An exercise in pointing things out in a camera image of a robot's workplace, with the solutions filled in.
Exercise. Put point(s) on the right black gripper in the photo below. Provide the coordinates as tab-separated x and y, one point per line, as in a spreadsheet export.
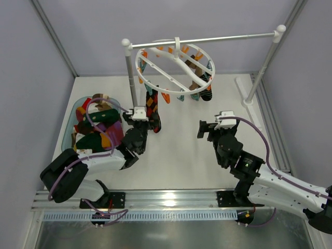
208	129

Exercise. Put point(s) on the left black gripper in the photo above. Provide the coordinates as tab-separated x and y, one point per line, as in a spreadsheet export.
149	124

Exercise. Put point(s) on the white round clip hanger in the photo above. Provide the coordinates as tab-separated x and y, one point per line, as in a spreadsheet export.
160	65

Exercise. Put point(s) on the dark green dotted sock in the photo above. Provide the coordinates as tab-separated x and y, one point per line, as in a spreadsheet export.
110	115

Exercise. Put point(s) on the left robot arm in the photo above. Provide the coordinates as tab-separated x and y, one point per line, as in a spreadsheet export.
67	176

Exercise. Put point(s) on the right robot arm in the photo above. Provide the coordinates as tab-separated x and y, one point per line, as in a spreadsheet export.
259	182

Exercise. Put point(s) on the black white striped sock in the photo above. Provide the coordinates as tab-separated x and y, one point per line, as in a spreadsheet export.
206	94

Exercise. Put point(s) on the teal plastic clip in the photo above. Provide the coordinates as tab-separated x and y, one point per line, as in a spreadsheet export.
181	98

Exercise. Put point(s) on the orange plastic clip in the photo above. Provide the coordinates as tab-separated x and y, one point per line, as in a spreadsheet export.
166	96

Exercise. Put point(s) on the tan ribbed sock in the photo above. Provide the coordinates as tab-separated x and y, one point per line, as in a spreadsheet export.
195	72

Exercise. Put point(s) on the translucent blue plastic basin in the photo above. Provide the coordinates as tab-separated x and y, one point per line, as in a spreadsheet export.
85	136

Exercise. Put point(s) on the white metal clothes rack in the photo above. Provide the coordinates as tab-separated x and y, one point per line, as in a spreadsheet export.
246	96

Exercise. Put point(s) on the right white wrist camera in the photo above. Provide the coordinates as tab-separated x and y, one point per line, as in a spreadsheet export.
225	120

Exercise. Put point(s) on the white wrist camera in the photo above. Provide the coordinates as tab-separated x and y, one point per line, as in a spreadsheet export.
225	120
139	114

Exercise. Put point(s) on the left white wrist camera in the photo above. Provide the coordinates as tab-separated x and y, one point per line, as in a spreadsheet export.
139	114

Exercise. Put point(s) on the aluminium mounting rail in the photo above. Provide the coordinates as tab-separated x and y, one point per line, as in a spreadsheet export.
181	199

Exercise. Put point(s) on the slotted cable duct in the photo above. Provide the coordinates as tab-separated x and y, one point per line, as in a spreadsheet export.
142	216

